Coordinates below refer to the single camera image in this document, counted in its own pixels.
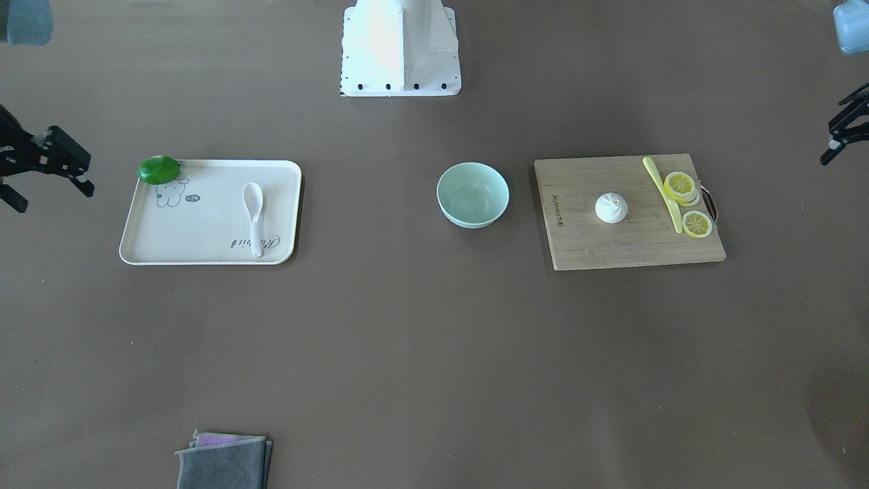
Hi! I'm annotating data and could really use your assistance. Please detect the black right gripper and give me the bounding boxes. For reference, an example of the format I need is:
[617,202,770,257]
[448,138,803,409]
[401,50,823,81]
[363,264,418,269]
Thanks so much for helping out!
[1,106,95,198]

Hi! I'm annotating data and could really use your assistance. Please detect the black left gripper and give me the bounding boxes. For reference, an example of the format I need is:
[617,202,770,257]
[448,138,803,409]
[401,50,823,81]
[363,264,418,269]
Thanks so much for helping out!
[819,83,868,165]

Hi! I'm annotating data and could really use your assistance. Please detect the white ceramic spoon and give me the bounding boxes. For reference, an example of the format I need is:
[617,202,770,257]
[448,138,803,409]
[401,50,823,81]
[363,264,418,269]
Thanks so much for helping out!
[243,181,265,259]

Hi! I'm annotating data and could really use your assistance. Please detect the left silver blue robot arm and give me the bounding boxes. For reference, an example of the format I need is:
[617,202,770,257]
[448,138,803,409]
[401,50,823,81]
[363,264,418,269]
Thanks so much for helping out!
[819,1,868,165]

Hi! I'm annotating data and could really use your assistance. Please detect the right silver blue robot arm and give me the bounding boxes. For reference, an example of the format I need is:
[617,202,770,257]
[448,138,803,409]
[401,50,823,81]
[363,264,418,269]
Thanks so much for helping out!
[1,1,95,198]

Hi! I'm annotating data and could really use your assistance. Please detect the white steamed bun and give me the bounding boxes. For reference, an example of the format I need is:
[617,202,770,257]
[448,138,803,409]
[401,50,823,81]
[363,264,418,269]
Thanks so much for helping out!
[595,192,629,225]

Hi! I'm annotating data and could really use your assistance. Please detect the mint green bowl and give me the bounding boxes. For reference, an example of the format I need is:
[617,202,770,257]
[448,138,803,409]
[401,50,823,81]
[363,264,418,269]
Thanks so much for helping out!
[437,162,511,229]

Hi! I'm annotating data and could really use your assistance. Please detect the green lime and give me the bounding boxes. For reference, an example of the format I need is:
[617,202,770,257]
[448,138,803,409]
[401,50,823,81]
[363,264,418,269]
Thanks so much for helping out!
[137,156,180,185]

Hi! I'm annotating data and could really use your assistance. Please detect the white rectangular tray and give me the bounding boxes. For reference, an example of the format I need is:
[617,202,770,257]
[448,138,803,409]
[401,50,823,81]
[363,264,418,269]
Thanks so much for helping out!
[119,159,302,266]

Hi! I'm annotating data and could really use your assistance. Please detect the single lemon slice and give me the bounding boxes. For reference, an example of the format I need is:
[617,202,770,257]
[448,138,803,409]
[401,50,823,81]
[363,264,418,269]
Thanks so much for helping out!
[682,211,714,239]

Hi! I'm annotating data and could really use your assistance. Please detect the yellow plastic knife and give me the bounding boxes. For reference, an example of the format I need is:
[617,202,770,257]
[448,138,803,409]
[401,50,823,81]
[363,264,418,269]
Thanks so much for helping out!
[642,157,683,234]

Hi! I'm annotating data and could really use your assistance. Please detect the wooden cutting board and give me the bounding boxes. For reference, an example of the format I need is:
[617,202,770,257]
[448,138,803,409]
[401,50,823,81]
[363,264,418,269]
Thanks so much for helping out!
[534,156,726,270]

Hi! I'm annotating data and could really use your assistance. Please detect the grey folded cloth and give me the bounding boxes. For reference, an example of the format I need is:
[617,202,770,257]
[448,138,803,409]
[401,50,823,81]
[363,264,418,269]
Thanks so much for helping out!
[176,431,273,488]

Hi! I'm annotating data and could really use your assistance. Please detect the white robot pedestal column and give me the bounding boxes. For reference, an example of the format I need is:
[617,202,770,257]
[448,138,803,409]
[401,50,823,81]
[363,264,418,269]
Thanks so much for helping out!
[339,1,462,97]

